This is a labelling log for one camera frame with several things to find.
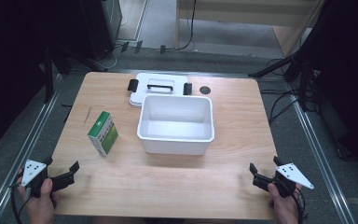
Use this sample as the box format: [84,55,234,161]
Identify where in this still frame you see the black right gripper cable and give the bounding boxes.
[287,183,309,224]

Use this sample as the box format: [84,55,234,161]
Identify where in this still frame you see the black metal stand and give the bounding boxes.
[40,43,108,105]

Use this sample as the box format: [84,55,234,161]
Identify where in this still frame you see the person's right hand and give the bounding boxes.
[267,182,304,224]

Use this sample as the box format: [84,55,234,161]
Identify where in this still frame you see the green and white medicine box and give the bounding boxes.
[87,110,119,158]

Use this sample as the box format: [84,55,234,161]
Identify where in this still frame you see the white plastic storage box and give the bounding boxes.
[136,93,215,156]

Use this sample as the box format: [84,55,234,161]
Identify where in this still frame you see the dark curtain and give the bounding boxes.
[0,0,85,154]
[295,0,358,172]

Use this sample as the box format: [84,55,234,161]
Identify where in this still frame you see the metal floor rail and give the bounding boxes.
[0,73,63,224]
[287,83,357,224]

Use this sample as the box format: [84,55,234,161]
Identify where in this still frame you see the light wooden shelf unit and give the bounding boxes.
[174,0,325,58]

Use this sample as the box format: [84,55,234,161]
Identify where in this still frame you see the black hanging cable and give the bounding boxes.
[178,0,198,51]

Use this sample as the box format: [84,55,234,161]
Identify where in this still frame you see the black tripod stand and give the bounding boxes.
[247,50,316,111]

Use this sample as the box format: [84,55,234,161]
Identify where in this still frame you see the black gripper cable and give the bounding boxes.
[287,183,309,224]
[8,174,32,224]

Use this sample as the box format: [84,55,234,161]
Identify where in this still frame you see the thin wooden stick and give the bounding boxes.
[83,105,92,126]

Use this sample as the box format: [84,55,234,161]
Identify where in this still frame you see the white floor cable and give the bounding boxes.
[97,15,129,70]

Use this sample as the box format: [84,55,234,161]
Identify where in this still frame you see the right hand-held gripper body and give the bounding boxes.
[252,161,315,199]

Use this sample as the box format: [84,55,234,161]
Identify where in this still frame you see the black cabinet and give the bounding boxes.
[78,0,124,62]

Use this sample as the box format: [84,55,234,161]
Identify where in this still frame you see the person's left hand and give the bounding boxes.
[16,177,61,224]

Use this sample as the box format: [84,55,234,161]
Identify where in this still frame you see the white lid with black handles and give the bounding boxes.
[127,72,193,108]

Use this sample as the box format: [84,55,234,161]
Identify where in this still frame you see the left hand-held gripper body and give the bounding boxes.
[21,159,76,199]

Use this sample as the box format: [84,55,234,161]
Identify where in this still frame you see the black floor cables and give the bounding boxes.
[259,57,321,126]

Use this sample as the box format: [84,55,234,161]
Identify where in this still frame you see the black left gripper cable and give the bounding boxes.
[8,174,32,224]

